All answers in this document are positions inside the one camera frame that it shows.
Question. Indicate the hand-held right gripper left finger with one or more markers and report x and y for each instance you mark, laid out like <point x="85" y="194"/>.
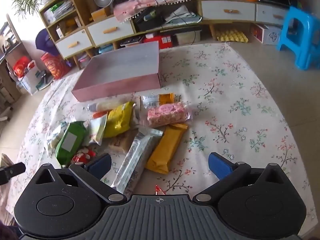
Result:
<point x="100" y="165"/>

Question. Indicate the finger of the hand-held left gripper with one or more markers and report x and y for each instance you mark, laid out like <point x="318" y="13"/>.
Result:
<point x="11" y="172"/>

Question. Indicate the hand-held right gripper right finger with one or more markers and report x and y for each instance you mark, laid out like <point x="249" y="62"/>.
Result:
<point x="220" y="166"/>

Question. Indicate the red and white candy packet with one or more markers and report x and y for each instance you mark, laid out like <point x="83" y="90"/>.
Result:
<point x="83" y="156"/>
<point x="160" y="191"/>

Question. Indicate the clear beige biscuit packet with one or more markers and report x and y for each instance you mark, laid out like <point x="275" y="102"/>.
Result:
<point x="122" y="142"/>

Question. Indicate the white zigzag-edged packet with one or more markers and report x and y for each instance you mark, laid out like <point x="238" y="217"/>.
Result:
<point x="97" y="130"/>

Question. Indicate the silver snack packet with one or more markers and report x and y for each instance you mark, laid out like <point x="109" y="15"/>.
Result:
<point x="136" y="160"/>

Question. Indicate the green snack packet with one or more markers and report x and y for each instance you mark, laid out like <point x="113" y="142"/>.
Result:
<point x="71" y="140"/>

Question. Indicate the yellow snack packet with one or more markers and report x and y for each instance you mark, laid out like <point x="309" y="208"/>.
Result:
<point x="120" y="120"/>

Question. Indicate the orange and white packet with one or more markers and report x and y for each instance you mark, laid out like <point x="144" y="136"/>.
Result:
<point x="98" y="115"/>

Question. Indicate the white rice cracker packet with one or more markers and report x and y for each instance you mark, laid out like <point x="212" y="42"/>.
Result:
<point x="56" y="135"/>

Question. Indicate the mustard orange snack packet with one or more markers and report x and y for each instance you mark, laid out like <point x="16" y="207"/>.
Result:
<point x="166" y="150"/>

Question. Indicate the cream rice cracker packet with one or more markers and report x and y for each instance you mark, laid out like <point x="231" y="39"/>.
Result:
<point x="107" y="106"/>

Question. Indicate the pink puffed rice packet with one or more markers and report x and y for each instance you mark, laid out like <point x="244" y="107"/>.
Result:
<point x="166" y="113"/>

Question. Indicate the pink cardboard box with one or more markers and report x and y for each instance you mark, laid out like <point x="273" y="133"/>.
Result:
<point x="120" y="86"/>

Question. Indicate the clear packet with orange label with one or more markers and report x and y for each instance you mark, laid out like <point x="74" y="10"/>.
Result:
<point x="155" y="99"/>

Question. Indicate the floral patterned mat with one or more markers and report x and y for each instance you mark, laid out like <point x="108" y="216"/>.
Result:
<point x="225" y="105"/>

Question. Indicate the white shopping bag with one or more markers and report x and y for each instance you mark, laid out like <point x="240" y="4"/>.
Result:
<point x="32" y="81"/>

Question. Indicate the red shopping bag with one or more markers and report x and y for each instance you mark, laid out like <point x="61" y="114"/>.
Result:
<point x="21" y="66"/>

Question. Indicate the small clear storage bin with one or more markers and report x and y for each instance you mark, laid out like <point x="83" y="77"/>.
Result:
<point x="83" y="57"/>

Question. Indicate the red cartoon gift bag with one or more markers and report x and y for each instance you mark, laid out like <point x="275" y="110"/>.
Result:
<point x="55" y="65"/>

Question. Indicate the blue-lidded storage bin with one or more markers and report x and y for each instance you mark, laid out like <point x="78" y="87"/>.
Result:
<point x="107" y="48"/>

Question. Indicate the white cabinet drawer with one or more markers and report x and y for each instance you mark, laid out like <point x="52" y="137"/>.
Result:
<point x="110" y="36"/>
<point x="72" y="41"/>
<point x="220" y="12"/>
<point x="266" y="15"/>

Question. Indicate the black keyboard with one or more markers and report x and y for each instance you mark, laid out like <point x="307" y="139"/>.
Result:
<point x="131" y="41"/>

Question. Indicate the yellow egg tray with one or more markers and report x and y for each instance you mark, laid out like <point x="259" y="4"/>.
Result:
<point x="231" y="35"/>

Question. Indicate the purple hat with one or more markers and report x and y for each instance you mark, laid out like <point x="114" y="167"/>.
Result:
<point x="46" y="42"/>

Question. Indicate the red shoe box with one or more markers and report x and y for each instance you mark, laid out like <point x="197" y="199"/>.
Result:
<point x="160" y="42"/>

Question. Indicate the small white carton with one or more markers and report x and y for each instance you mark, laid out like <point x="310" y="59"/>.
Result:
<point x="59" y="32"/>

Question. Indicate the white patterned carton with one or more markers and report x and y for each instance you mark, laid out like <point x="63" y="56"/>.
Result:
<point x="268" y="35"/>

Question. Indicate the yellow bag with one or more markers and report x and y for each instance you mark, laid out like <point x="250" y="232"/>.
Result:
<point x="70" y="22"/>

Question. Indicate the yellow cardboard box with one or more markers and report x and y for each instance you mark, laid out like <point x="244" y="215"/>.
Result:
<point x="101" y="13"/>

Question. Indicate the black storage case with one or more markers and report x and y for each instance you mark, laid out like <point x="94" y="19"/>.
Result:
<point x="147" y="21"/>

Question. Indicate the folded pale cloths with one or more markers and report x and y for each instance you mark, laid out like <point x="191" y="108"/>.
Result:
<point x="182" y="16"/>

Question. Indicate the wooden cabinet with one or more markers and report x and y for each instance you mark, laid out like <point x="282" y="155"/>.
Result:
<point x="80" y="10"/>

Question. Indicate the stack of papers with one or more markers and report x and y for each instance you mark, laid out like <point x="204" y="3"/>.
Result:
<point x="61" y="8"/>

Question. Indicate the pink tasselled cloth runner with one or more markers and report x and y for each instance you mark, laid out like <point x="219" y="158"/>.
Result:
<point x="135" y="7"/>

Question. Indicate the blue plastic stool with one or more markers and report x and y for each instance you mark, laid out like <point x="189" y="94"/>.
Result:
<point x="298" y="17"/>

